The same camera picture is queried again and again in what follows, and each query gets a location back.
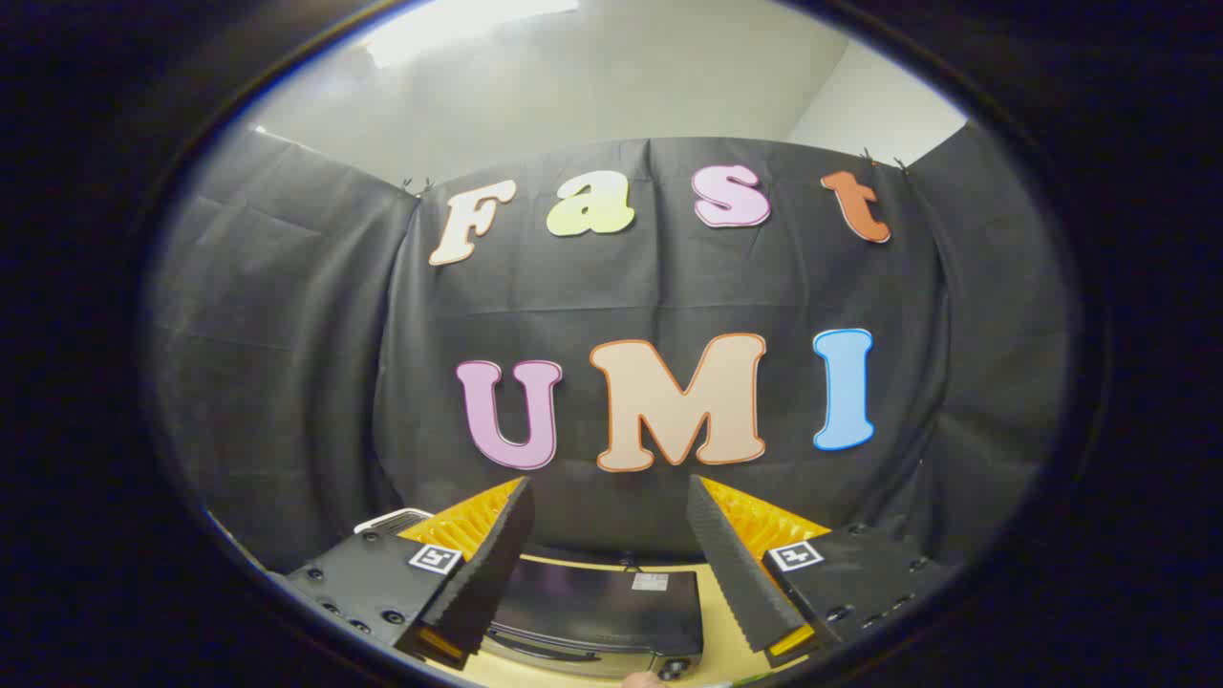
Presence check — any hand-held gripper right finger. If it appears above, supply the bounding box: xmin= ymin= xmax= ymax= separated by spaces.
xmin=686 ymin=475 xmax=961 ymax=669

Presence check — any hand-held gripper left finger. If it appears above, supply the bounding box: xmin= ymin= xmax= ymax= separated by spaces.
xmin=270 ymin=477 xmax=536 ymax=671

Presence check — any black toaster oven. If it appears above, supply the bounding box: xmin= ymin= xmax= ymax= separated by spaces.
xmin=478 ymin=557 xmax=706 ymax=683

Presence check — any white object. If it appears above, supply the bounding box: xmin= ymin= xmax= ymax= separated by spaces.
xmin=354 ymin=508 xmax=433 ymax=536

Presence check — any black backdrop cloth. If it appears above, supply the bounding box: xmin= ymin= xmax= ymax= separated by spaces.
xmin=145 ymin=127 xmax=1079 ymax=574

